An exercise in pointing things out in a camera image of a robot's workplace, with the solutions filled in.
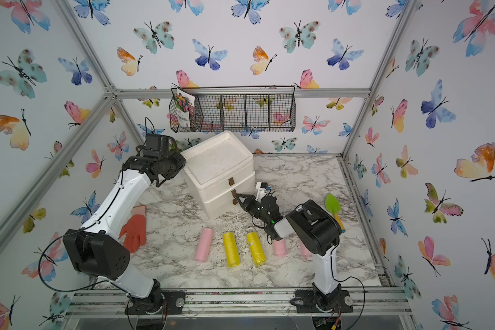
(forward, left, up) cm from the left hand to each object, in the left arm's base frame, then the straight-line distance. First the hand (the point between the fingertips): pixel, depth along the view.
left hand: (188, 159), depth 83 cm
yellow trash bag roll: (-28, -17, -23) cm, 40 cm away
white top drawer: (-9, -13, -5) cm, 17 cm away
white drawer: (-10, -14, -17) cm, 24 cm away
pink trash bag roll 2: (-28, -36, -23) cm, 51 cm away
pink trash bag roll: (-27, -5, -24) cm, 37 cm away
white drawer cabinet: (-3, -13, -2) cm, 13 cm away
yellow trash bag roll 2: (-28, -27, -25) cm, 46 cm away
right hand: (-9, -18, -13) cm, 24 cm away
